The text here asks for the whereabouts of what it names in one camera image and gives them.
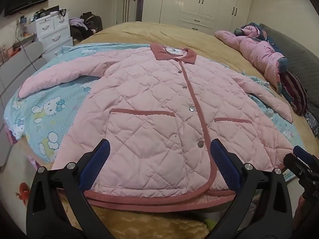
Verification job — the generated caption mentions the purple clothes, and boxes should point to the purple clothes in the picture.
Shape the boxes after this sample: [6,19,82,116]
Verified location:
[68,18,87,28]

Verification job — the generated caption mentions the black bag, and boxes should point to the black bag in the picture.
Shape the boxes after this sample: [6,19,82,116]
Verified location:
[80,12,103,33]

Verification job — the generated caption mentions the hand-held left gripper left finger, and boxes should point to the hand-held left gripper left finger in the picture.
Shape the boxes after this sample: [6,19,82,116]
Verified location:
[26,138,111,239]

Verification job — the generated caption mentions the pink quilted jacket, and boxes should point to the pink quilted jacket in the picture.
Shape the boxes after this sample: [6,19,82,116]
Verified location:
[19,42,294,211]

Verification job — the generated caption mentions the bed with tan cover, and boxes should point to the bed with tan cover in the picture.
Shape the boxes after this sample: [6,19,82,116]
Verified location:
[0,21,317,239]

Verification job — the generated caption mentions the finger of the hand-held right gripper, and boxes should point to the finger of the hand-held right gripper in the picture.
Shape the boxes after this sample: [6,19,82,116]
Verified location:
[284,146,319,192]

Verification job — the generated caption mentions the grey quilted headboard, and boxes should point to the grey quilted headboard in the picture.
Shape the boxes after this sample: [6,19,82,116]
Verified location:
[259,24,319,140]

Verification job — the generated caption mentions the white wardrobe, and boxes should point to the white wardrobe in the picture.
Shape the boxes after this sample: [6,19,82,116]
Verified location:
[142,0,255,33]

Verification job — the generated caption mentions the blue cartoon printed blanket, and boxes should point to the blue cartoon printed blanket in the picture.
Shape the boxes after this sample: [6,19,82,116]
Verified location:
[4,42,307,181]

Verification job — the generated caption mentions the room door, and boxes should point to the room door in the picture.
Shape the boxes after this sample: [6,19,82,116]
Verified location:
[117,0,145,26]

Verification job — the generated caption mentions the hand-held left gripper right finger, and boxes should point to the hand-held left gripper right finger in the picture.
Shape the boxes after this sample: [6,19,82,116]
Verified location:
[210,138,294,239]

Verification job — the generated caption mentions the pink puffy coat pile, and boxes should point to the pink puffy coat pile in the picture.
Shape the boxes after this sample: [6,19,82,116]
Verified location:
[214,22,289,95]

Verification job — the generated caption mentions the white drawer cabinet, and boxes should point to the white drawer cabinet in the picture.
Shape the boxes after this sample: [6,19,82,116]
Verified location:
[35,11,74,60]

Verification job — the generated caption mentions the dark striped pillow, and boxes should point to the dark striped pillow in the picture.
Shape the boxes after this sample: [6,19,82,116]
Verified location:
[280,71,309,116]

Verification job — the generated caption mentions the floral patterned cloth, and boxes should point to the floral patterned cloth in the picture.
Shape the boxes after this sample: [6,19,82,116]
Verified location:
[304,112,319,138]

